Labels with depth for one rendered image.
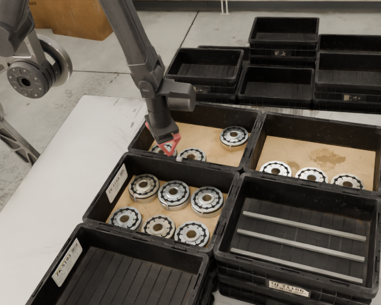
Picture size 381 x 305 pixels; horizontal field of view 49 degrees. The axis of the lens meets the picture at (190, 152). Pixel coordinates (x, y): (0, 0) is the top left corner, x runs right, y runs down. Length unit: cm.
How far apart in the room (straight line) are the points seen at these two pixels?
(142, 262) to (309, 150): 68
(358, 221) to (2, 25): 107
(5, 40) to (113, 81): 247
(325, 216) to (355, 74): 131
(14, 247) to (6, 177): 143
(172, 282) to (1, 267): 64
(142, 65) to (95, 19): 309
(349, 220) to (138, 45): 78
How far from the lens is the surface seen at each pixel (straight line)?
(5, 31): 106
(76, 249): 125
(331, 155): 149
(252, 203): 133
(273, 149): 149
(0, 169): 307
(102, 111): 200
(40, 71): 147
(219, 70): 252
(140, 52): 96
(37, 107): 349
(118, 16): 91
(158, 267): 123
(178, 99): 103
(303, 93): 250
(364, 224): 132
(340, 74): 248
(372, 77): 249
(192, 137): 156
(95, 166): 174
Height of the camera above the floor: 186
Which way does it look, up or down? 44 degrees down
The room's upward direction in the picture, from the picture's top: 9 degrees counter-clockwise
